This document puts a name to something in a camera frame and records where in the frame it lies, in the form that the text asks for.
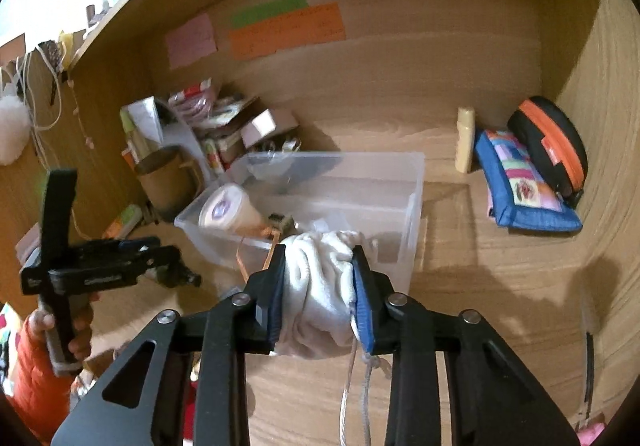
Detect white drawstring cloth pouch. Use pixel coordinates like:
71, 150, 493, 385
274, 230, 373, 360

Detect orange sleeve forearm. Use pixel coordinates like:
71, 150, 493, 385
9, 320, 73, 445

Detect person's left hand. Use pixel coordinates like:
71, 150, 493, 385
26, 292, 100, 365

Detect green orange tube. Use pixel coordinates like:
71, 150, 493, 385
102, 204, 143, 240

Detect white lidded yogurt cup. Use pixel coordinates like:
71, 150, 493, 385
198, 183, 267, 236

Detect clear plastic storage bin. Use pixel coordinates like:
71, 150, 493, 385
174, 151, 425, 292

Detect white paper sheets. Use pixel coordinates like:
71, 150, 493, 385
119, 96, 202, 163

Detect blue patchwork zipper pouch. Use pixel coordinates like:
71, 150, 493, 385
474, 130, 582, 234

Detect small white cardboard box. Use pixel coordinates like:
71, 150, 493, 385
241, 109, 298, 148

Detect stack of booklets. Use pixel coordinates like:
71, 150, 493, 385
167, 79, 262, 174

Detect cream lotion bottle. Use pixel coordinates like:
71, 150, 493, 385
454, 107, 475, 174

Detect black orange round case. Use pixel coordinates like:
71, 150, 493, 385
508, 96, 588, 209

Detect pink sticky note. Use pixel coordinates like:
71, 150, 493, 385
164, 13, 217, 70

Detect orange sticky note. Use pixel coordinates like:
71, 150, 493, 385
229, 3, 346, 60

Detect green sticky note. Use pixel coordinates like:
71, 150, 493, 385
231, 0, 308, 30

